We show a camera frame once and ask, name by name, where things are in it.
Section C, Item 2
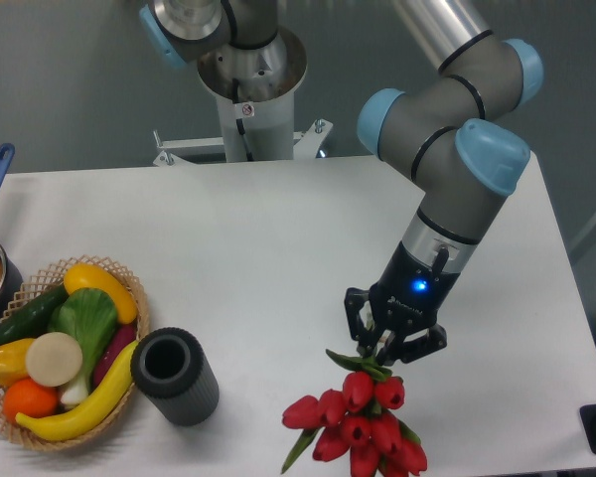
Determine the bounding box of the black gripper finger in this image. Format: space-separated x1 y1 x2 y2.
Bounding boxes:
376 324 447 367
344 287 383 356

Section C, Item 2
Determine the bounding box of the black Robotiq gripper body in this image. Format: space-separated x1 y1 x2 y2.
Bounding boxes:
369 244 459 346

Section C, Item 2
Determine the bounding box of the red tulip bouquet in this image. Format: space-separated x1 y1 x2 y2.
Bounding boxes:
281 350 428 476

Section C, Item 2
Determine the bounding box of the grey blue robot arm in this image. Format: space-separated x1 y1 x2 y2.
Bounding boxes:
139 1 543 366

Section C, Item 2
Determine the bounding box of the dark grey ribbed vase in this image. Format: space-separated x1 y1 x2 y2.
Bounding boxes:
130 327 220 426

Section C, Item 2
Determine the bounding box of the purple sweet potato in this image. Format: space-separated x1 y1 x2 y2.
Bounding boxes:
91 324 136 389

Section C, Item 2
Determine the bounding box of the green bok choy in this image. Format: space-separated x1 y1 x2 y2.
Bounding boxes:
47 288 117 409

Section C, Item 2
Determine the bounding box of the yellow squash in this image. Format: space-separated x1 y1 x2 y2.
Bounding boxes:
63 263 138 325

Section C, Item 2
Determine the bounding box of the beige round disc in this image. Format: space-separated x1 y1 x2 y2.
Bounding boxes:
25 332 82 388

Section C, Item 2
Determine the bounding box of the woven wicker basket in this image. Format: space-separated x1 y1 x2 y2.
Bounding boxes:
0 255 150 451

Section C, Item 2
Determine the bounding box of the yellow banana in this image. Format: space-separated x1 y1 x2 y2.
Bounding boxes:
16 341 138 442

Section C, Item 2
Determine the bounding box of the green cucumber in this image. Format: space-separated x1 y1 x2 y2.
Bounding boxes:
0 285 69 346

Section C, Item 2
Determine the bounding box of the orange fruit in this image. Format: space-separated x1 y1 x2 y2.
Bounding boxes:
2 378 59 424

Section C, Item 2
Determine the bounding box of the yellow bell pepper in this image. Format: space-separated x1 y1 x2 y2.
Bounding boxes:
0 338 36 388

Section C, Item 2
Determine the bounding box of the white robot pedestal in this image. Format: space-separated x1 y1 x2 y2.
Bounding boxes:
151 27 334 168

